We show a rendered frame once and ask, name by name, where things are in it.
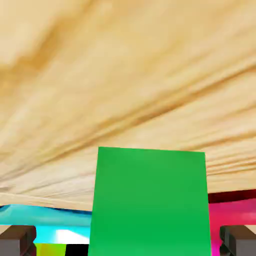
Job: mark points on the small yellow-green cube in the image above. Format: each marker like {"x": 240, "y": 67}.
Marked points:
{"x": 51, "y": 250}

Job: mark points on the large green box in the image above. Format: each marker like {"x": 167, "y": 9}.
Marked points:
{"x": 150, "y": 204}

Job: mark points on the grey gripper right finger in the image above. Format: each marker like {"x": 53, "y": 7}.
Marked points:
{"x": 240, "y": 243}

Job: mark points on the small black cube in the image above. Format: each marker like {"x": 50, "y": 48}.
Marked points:
{"x": 77, "y": 250}

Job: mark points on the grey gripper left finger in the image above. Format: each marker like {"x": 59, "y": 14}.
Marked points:
{"x": 16, "y": 243}

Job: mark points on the large cyan box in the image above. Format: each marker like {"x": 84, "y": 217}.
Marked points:
{"x": 44, "y": 217}

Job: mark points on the large pink box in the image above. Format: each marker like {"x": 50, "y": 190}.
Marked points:
{"x": 230, "y": 212}

